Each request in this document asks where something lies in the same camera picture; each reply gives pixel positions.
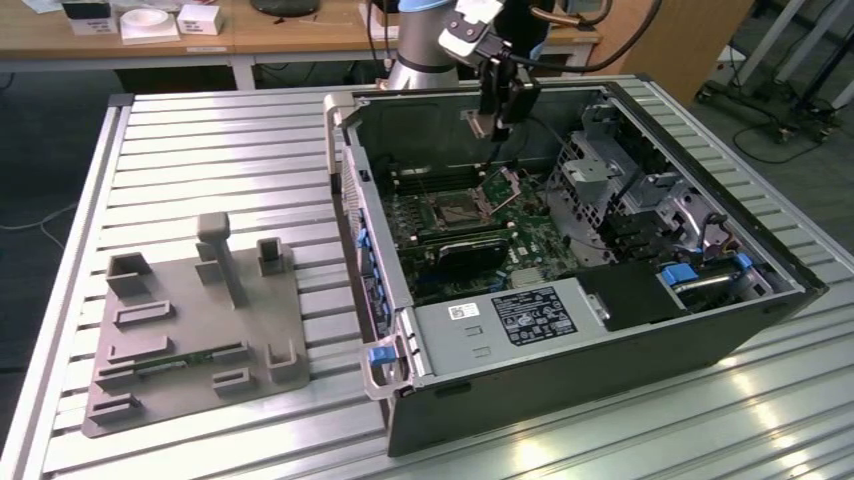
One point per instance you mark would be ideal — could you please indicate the silver topped CPU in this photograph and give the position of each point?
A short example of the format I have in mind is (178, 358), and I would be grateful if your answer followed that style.
(479, 125)

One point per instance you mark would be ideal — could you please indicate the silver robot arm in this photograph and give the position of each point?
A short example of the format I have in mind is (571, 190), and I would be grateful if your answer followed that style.
(427, 50)

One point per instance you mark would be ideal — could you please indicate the black RAM slot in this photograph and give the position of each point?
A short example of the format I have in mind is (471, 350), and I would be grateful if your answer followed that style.
(413, 183)
(413, 189)

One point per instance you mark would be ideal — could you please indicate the CPU socket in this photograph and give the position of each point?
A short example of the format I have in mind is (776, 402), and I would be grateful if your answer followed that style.
(460, 212)

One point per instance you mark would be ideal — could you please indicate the blue expansion slot latch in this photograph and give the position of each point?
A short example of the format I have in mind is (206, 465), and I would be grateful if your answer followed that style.
(361, 236)

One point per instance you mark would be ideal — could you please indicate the copper coloured curved tube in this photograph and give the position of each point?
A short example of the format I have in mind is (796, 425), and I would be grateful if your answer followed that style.
(567, 21)

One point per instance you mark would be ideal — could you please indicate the grey metal drive cage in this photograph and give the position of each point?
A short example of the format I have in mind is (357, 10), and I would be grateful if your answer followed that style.
(587, 170)

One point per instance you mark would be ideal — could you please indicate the wooden cabinet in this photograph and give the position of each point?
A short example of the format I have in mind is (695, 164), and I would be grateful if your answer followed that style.
(673, 45)

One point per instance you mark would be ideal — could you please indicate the green motherboard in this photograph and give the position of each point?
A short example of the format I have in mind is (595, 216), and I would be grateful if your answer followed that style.
(527, 225)

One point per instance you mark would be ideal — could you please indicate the wooden desk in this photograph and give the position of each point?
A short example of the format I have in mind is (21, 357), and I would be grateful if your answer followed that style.
(300, 35)

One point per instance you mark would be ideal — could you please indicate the black graphics card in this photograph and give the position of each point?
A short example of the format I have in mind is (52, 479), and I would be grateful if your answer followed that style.
(469, 255)

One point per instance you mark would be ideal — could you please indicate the black round base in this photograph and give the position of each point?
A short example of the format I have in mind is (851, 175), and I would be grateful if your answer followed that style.
(285, 5)

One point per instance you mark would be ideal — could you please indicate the silver chipset heatsink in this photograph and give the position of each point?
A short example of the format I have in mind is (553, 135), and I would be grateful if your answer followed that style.
(531, 278)

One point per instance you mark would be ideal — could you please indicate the wheeled equipment stand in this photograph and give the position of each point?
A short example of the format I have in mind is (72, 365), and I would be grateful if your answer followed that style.
(768, 37)

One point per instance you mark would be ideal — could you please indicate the white labelled box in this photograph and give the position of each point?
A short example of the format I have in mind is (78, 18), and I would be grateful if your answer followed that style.
(89, 20)
(198, 20)

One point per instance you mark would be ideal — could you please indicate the black plastic shroud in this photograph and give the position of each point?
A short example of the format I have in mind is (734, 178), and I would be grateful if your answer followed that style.
(627, 295)

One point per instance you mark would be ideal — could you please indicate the blue drive carrier latch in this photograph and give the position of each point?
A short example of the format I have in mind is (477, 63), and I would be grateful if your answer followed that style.
(676, 275)

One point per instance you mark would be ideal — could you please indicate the small blue plastic clip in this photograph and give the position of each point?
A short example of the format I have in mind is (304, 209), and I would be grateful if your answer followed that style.
(742, 261)

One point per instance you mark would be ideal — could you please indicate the grey power supply unit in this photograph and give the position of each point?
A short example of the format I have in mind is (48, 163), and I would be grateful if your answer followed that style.
(467, 345)

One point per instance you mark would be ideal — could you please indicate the white round holder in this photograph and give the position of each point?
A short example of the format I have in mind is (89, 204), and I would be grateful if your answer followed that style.
(148, 25)

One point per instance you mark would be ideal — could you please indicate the blue plastic case latch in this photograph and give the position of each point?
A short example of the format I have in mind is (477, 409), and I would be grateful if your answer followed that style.
(377, 357)

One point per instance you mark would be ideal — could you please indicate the black open PC case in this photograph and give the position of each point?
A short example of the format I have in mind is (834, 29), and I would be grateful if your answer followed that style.
(567, 400)

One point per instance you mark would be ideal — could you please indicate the grey parts rack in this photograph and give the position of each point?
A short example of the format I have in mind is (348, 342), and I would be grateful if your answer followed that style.
(200, 320)

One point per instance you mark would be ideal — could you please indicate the green RAM stick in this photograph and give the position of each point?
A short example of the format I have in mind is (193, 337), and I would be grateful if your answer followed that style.
(176, 362)

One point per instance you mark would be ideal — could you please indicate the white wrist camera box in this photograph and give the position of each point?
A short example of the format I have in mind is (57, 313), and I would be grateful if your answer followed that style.
(467, 30)

